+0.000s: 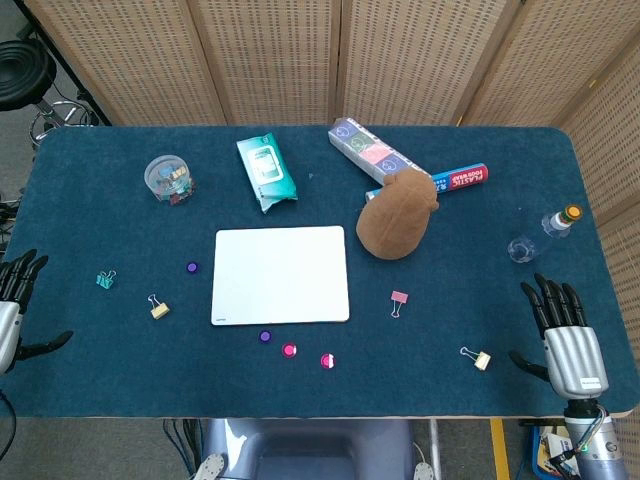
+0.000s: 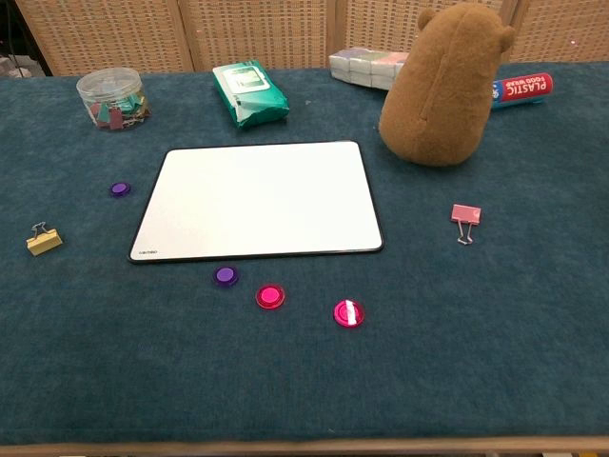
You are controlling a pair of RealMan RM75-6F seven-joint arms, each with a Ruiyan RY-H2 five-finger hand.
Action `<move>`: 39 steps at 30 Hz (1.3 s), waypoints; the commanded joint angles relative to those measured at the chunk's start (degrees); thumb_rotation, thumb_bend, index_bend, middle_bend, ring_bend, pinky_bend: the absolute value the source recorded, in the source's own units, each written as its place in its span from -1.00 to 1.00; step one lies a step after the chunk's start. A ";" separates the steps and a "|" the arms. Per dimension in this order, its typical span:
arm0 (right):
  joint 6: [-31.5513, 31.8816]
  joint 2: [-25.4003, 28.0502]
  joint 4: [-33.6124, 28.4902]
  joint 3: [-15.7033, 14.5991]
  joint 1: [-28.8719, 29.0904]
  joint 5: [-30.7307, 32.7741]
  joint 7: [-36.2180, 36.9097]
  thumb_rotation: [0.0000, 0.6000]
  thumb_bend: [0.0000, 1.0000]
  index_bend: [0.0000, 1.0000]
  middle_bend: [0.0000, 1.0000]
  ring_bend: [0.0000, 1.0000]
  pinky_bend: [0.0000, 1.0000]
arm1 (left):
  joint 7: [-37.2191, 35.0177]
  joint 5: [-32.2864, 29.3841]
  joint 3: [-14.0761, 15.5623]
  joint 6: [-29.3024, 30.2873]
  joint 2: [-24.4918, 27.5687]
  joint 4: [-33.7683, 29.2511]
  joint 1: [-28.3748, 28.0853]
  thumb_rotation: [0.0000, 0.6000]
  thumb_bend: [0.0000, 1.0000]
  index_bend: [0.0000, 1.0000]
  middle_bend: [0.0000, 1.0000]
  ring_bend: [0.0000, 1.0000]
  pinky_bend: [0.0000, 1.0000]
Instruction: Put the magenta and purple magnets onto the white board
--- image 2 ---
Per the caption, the plain red round magnet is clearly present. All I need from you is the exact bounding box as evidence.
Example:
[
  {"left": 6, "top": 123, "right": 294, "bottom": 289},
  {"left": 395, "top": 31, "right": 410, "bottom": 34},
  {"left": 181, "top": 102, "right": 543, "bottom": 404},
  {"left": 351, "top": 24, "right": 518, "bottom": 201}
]
[{"left": 255, "top": 284, "right": 287, "bottom": 311}]

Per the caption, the red magnet with white mark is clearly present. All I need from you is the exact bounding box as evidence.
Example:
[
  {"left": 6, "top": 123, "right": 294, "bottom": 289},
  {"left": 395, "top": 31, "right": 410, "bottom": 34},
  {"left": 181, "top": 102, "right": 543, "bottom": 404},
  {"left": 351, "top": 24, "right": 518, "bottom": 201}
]
[{"left": 332, "top": 298, "right": 366, "bottom": 329}]

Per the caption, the white magnetic board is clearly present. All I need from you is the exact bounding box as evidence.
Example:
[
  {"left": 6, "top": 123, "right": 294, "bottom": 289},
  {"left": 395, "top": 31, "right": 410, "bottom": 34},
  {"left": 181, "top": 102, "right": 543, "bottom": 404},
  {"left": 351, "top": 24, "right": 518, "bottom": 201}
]
[{"left": 127, "top": 139, "right": 385, "bottom": 266}]

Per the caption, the teal table cloth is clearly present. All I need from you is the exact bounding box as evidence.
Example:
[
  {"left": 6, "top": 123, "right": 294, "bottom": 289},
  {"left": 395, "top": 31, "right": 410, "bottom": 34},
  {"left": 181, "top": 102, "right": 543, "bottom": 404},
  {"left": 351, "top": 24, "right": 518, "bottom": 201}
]
[{"left": 0, "top": 61, "right": 609, "bottom": 447}]

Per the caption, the green wet wipes pack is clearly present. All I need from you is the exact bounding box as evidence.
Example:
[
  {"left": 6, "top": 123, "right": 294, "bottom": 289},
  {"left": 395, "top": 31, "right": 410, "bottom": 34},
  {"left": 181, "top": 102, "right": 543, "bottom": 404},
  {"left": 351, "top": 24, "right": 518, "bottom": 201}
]
[{"left": 211, "top": 58, "right": 291, "bottom": 131}]

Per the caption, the pink binder clip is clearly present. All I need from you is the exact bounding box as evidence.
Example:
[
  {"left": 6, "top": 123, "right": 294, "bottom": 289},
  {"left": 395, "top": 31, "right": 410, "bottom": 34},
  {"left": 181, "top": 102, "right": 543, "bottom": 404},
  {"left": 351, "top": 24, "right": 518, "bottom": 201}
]
[{"left": 450, "top": 203, "right": 482, "bottom": 247}]

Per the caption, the pastel tissue multipack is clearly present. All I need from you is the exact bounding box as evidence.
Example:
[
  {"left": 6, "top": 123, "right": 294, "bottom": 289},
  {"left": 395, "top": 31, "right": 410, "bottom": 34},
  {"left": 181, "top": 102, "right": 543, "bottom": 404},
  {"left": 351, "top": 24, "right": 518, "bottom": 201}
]
[{"left": 327, "top": 47, "right": 411, "bottom": 91}]

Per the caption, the brown plush toy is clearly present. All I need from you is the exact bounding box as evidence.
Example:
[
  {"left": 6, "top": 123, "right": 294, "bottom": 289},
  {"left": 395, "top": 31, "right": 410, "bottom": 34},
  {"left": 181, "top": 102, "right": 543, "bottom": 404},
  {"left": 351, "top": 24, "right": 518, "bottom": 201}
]
[{"left": 378, "top": 2, "right": 517, "bottom": 168}]

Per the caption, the wicker folding screen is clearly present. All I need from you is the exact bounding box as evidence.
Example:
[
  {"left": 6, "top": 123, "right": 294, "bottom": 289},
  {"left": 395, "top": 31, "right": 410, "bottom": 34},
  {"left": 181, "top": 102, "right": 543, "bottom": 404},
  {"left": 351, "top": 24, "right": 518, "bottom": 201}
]
[{"left": 13, "top": 0, "right": 609, "bottom": 77}]

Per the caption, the clear jar of binder clips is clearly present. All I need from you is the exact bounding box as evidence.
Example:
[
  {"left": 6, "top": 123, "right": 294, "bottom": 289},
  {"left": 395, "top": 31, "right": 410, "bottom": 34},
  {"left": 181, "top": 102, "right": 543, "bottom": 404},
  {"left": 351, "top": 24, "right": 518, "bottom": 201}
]
[{"left": 75, "top": 67, "right": 153, "bottom": 133}]

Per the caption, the plastic food wrap box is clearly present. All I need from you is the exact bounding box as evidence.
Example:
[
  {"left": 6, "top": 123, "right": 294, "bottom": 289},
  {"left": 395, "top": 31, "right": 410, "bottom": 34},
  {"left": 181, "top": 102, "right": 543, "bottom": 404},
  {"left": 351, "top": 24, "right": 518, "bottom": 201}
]
[{"left": 489, "top": 71, "right": 556, "bottom": 111}]

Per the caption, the yellow binder clip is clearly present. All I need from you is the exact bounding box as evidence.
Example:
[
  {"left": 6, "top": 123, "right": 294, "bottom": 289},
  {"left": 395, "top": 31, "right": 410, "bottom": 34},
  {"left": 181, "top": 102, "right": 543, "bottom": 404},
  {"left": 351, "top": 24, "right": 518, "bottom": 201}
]
[{"left": 25, "top": 221, "right": 64, "bottom": 258}]

